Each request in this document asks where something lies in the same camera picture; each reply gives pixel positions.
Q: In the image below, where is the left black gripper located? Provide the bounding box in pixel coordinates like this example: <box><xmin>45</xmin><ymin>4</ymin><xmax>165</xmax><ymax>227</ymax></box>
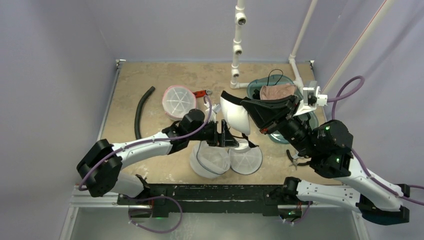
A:
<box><xmin>188</xmin><ymin>119</ymin><xmax>238</xmax><ymax>148</ymax></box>

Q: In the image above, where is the pink bra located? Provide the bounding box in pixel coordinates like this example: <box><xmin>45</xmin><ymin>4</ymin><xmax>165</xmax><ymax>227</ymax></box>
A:
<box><xmin>259</xmin><ymin>83</ymin><xmax>297</xmax><ymax>100</ymax></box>

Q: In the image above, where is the white bra with black straps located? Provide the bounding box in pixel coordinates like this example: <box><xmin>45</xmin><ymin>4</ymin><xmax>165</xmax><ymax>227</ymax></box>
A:
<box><xmin>220</xmin><ymin>90</ymin><xmax>258</xmax><ymax>149</ymax></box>

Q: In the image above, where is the blue-trimmed white mesh laundry bag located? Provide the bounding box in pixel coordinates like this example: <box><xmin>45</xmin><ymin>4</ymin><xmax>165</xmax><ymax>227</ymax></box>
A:
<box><xmin>189</xmin><ymin>139</ymin><xmax>263</xmax><ymax>179</ymax></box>

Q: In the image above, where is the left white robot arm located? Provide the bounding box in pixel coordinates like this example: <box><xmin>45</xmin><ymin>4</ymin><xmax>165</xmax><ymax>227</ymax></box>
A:
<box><xmin>76</xmin><ymin>109</ymin><xmax>239</xmax><ymax>205</ymax></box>

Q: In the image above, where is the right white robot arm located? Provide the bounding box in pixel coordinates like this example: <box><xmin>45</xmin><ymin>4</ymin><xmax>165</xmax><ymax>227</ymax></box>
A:
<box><xmin>240</xmin><ymin>96</ymin><xmax>410</xmax><ymax>226</ymax></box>

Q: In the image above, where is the pink-trimmed white mesh laundry bag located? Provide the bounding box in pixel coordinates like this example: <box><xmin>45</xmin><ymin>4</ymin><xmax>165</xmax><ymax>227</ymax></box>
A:
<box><xmin>162</xmin><ymin>85</ymin><xmax>197</xmax><ymax>121</ymax></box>

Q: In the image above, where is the black garment in bin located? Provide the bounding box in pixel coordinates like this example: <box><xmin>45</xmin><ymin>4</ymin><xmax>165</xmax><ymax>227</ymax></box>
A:
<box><xmin>249</xmin><ymin>68</ymin><xmax>284</xmax><ymax>100</ymax></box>

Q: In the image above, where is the teal transparent plastic bin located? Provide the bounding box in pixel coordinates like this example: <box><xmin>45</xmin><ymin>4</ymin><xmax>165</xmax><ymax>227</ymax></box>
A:
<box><xmin>246</xmin><ymin>74</ymin><xmax>320</xmax><ymax>145</ymax></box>

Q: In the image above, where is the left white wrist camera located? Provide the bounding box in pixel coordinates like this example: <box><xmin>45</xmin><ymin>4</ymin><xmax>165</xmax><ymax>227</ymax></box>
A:
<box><xmin>204</xmin><ymin>103</ymin><xmax>221</xmax><ymax>122</ymax></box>

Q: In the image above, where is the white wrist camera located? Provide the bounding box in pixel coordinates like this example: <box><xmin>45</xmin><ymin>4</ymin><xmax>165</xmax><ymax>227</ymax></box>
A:
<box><xmin>294</xmin><ymin>80</ymin><xmax>329</xmax><ymax>116</ymax></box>
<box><xmin>204</xmin><ymin>103</ymin><xmax>221</xmax><ymax>122</ymax></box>

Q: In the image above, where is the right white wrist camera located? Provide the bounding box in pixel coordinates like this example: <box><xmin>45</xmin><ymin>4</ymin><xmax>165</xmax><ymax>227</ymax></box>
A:
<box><xmin>294</xmin><ymin>80</ymin><xmax>329</xmax><ymax>116</ymax></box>

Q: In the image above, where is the red handled tool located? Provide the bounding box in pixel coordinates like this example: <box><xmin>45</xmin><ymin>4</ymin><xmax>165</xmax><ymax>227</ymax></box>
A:
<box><xmin>193</xmin><ymin>89</ymin><xmax>212</xmax><ymax>98</ymax></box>

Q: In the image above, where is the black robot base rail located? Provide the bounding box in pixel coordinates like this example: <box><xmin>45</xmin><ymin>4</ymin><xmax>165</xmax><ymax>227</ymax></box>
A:
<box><xmin>117</xmin><ymin>182</ymin><xmax>308</xmax><ymax>218</ymax></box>

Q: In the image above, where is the black rubber hose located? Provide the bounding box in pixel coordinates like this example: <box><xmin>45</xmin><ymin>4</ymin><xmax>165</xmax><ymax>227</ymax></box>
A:
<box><xmin>134</xmin><ymin>86</ymin><xmax>156</xmax><ymax>141</ymax></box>

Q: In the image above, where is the white PVC pipe frame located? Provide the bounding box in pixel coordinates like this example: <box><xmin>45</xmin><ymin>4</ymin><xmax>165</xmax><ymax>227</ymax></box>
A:
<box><xmin>241</xmin><ymin>0</ymin><xmax>388</xmax><ymax>87</ymax></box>

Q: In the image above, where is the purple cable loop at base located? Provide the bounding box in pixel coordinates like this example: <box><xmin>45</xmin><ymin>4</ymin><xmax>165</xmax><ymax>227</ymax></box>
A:
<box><xmin>128</xmin><ymin>194</ymin><xmax>185</xmax><ymax>235</ymax></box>

